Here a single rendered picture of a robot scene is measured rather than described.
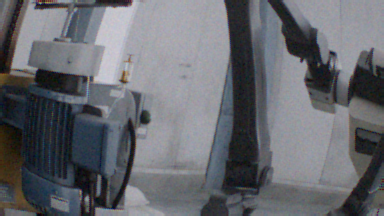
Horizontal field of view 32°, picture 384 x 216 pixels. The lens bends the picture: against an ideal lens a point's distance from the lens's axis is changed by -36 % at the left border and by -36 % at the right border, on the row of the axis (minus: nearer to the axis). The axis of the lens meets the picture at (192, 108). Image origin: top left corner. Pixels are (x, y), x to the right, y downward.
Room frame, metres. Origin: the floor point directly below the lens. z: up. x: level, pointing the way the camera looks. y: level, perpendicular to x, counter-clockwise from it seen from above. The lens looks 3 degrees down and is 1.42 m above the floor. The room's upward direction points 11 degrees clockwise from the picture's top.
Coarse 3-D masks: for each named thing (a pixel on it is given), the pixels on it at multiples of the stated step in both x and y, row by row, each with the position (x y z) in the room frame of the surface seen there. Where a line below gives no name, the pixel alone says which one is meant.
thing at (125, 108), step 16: (96, 80) 1.88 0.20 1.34; (96, 96) 1.78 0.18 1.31; (112, 96) 1.84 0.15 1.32; (128, 96) 1.89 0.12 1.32; (112, 112) 1.84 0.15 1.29; (128, 112) 1.90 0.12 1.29; (128, 128) 1.90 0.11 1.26; (128, 144) 1.91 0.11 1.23; (112, 176) 1.87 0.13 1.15; (112, 192) 1.87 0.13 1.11
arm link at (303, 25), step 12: (276, 0) 1.64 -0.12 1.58; (288, 0) 1.66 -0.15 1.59; (276, 12) 1.70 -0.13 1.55; (288, 12) 1.67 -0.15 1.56; (300, 12) 1.73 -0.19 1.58; (288, 24) 1.72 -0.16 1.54; (300, 24) 1.73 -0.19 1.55; (288, 36) 1.79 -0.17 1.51; (300, 36) 1.75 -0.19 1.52; (312, 36) 1.76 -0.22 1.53; (324, 36) 1.80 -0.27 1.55; (288, 48) 1.82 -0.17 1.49; (324, 48) 1.80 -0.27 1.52; (324, 60) 1.80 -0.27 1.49
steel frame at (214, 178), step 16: (80, 0) 7.71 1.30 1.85; (80, 16) 7.68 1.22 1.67; (96, 16) 7.53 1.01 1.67; (272, 16) 10.27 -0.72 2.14; (80, 32) 7.63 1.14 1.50; (96, 32) 7.62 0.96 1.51; (272, 32) 10.29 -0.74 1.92; (272, 48) 10.32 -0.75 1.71; (272, 64) 10.36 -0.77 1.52; (272, 80) 10.40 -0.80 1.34; (224, 96) 10.36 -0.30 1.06; (224, 112) 10.38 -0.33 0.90; (224, 128) 10.44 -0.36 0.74; (224, 144) 10.47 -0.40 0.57; (224, 160) 10.44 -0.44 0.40; (208, 176) 10.36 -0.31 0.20; (208, 192) 10.21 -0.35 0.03
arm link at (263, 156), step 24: (240, 0) 1.49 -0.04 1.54; (240, 24) 1.51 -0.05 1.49; (240, 48) 1.52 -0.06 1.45; (240, 72) 1.54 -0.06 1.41; (264, 72) 1.56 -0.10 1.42; (240, 96) 1.55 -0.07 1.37; (264, 96) 1.57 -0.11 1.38; (240, 120) 1.56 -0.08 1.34; (264, 120) 1.58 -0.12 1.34; (240, 144) 1.57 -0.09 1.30; (264, 144) 1.57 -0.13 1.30; (240, 168) 1.59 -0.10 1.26
